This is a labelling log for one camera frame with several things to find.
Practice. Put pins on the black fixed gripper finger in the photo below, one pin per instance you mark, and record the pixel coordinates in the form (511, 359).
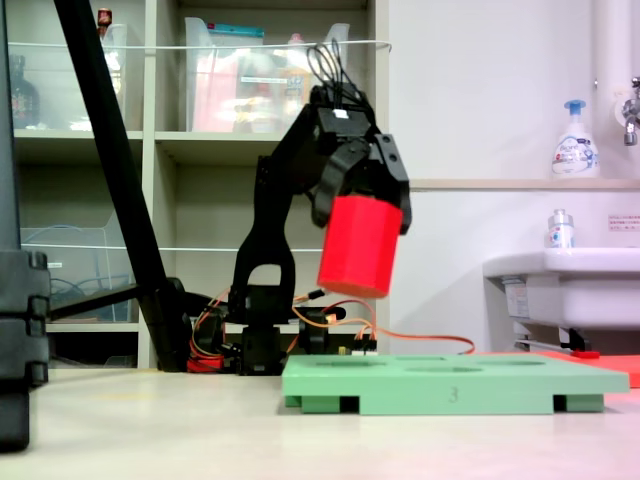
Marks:
(392, 165)

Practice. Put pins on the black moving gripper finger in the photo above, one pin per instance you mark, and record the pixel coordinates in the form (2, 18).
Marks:
(332, 175)

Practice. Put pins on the red octagonal pillar block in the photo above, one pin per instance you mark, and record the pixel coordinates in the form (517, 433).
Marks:
(357, 250)

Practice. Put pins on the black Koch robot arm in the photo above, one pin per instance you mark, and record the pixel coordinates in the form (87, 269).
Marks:
(272, 215)

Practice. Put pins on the large clear storage bin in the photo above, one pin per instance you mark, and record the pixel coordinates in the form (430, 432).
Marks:
(260, 100)

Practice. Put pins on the beige shelf unit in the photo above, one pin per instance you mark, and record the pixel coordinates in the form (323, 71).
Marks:
(200, 142)

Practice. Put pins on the small clear bottle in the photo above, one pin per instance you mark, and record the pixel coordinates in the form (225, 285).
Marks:
(560, 235)

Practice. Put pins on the white foam soap bottle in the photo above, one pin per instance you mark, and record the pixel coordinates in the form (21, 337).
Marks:
(575, 155)

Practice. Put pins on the tall clear container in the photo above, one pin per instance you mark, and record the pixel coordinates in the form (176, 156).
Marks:
(120, 100)

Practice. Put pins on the green shape sorter board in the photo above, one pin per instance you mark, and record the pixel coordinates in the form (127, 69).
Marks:
(425, 390)

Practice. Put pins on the white sink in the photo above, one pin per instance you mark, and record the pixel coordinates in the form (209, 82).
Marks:
(590, 295)

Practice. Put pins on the metal faucet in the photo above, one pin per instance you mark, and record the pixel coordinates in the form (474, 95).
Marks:
(631, 117)

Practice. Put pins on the brown capped bottle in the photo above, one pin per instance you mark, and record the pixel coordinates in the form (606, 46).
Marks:
(104, 20)

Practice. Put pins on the small red flat piece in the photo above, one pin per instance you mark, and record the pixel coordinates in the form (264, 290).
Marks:
(586, 354)

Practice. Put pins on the dark glass bottle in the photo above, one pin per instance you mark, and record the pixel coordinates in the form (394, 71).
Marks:
(25, 100)

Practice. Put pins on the notched black tripod leg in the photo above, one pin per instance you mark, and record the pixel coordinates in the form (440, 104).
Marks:
(20, 325)

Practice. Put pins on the wall label with red text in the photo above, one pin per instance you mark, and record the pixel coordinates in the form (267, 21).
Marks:
(625, 222)

